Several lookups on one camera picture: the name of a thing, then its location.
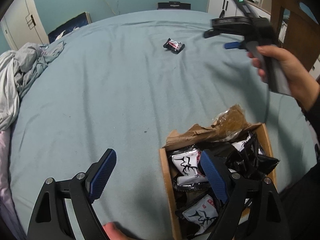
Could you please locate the white black snack packet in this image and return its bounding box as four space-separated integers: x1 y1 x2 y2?
170 147 207 185

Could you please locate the person's left hand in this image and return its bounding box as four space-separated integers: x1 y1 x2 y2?
103 222 136 240

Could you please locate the person's right hand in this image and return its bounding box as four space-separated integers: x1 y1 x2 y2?
257 46 319 111

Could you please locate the brown cardboard box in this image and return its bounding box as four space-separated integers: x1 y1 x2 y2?
159 105 286 239

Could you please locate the white cabinet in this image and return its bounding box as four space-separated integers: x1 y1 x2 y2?
207 0 271 20

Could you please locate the black snack packet far right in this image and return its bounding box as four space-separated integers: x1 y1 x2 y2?
163 38 185 54

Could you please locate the black box behind bed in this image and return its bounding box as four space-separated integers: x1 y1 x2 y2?
157 1 191 10

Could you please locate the wooden chair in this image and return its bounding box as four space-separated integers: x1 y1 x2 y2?
270 0 319 72

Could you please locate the teal bed sheet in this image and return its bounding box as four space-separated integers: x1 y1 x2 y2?
10 10 316 239

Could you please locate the pink quilt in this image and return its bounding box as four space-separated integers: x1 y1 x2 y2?
1 128 26 239

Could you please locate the framed dark picture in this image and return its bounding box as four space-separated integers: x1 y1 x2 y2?
48 12 92 43

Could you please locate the crumpled grey blanket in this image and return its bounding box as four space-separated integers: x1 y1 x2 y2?
1 41 66 131

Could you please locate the white door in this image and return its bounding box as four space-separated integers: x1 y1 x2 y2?
1 0 49 50

